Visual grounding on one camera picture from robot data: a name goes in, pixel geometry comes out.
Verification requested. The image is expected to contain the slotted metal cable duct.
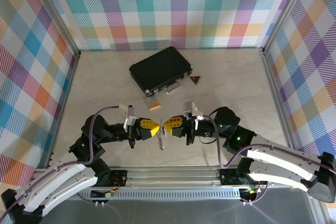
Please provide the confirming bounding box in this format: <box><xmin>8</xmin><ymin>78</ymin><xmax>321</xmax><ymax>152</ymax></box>
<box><xmin>75</xmin><ymin>189</ymin><xmax>244</xmax><ymax>200</ymax></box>

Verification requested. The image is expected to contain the black connector bracket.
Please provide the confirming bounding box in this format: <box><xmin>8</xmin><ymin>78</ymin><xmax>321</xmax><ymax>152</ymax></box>
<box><xmin>90</xmin><ymin>188</ymin><xmax>117</xmax><ymax>200</ymax></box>
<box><xmin>239</xmin><ymin>186</ymin><xmax>260</xmax><ymax>200</ymax></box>

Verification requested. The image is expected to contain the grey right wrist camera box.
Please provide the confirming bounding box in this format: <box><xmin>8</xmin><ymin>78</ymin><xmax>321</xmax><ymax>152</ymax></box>
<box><xmin>182</xmin><ymin>101</ymin><xmax>204</xmax><ymax>122</ymax></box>

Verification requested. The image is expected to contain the aluminium mounting rail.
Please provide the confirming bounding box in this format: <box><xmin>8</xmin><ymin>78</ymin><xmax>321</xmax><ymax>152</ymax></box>
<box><xmin>110</xmin><ymin>166</ymin><xmax>238</xmax><ymax>188</ymax></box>

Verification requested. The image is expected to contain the aluminium frame floor rail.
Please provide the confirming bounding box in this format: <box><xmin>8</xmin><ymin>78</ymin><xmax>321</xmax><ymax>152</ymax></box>
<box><xmin>46</xmin><ymin>52</ymin><xmax>82</xmax><ymax>158</ymax></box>
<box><xmin>260</xmin><ymin>49</ymin><xmax>300</xmax><ymax>153</ymax></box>

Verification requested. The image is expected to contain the silver keyring with chain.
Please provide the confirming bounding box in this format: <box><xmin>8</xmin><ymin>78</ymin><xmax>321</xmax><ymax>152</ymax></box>
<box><xmin>155</xmin><ymin>132</ymin><xmax>167</xmax><ymax>152</ymax></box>

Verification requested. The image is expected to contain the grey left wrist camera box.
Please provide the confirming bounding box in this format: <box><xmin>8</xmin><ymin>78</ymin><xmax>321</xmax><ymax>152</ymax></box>
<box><xmin>119</xmin><ymin>103</ymin><xmax>138</xmax><ymax>133</ymax></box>

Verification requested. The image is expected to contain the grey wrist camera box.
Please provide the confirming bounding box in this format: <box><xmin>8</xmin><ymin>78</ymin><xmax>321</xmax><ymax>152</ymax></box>
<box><xmin>182</xmin><ymin>101</ymin><xmax>204</xmax><ymax>122</ymax></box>
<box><xmin>119</xmin><ymin>103</ymin><xmax>138</xmax><ymax>133</ymax></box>

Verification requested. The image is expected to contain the grey metal panel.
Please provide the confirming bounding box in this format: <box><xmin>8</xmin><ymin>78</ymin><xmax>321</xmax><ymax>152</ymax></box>
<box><xmin>25</xmin><ymin>197</ymin><xmax>320</xmax><ymax>224</ymax></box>

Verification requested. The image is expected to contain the black carrying case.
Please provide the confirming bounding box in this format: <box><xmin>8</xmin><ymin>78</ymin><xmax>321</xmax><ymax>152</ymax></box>
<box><xmin>128</xmin><ymin>46</ymin><xmax>194</xmax><ymax>97</ymax></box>

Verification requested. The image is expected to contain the aluminium frame post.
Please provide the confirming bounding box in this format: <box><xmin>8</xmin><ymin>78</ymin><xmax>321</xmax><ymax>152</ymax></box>
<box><xmin>261</xmin><ymin>0</ymin><xmax>314</xmax><ymax>56</ymax></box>
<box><xmin>26</xmin><ymin>0</ymin><xmax>82</xmax><ymax>58</ymax></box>

